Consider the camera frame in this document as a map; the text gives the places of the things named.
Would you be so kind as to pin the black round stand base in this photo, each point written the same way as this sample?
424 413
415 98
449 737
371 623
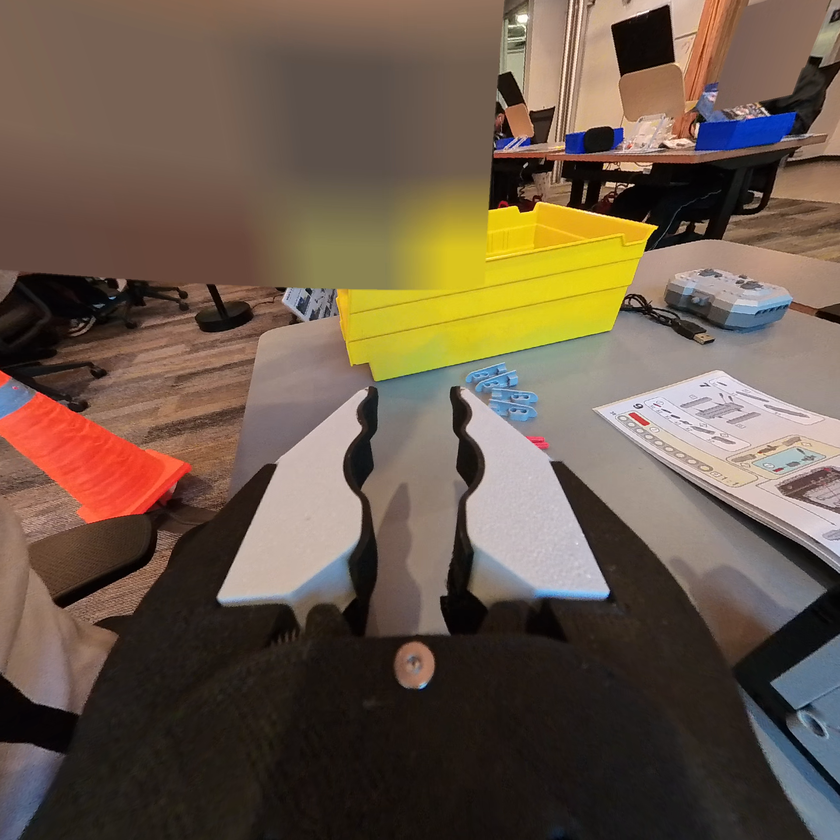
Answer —
223 316

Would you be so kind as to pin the black office chair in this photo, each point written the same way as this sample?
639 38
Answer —
39 341

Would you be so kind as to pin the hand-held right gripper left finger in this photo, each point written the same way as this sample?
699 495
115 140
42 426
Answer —
295 525

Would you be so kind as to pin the person's white striped sweater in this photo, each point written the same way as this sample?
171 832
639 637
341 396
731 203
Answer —
39 656

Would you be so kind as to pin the wooden background table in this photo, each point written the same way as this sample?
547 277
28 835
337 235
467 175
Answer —
656 155

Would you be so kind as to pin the yellow plastic bin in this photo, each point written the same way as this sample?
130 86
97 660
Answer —
564 259
499 305
485 344

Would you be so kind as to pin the large blue plastic bin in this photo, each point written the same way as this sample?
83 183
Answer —
741 133

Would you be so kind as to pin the light blue toy brick piece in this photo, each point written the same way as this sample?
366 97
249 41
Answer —
481 375
517 396
504 381
517 411

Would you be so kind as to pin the printed leaflet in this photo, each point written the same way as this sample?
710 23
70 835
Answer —
312 305

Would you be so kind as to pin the grey desk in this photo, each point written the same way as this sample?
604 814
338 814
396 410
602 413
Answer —
590 367

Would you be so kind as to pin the small blue plastic bin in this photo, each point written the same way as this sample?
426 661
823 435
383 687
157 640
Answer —
577 142

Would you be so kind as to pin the grey toy battery hub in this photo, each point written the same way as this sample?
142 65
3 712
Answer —
725 303

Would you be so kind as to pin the black and grey toy frame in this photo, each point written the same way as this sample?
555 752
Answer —
768 663

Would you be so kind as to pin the beige board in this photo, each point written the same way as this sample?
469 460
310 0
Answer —
653 92

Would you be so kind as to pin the black pouch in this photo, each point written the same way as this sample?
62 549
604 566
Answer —
598 139

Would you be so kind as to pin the orange traffic cone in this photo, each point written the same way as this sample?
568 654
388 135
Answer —
79 453

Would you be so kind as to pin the building instruction booklet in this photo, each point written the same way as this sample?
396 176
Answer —
722 453

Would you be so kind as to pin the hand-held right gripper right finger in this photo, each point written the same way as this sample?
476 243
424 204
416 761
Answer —
531 525

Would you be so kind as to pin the black chair armrest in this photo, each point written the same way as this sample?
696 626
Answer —
92 551

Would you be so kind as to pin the black office chair base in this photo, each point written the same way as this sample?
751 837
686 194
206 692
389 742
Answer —
141 298

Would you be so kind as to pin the black monitor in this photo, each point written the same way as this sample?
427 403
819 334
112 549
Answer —
643 39

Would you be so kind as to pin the small red toy pin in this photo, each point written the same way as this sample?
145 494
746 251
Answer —
537 442

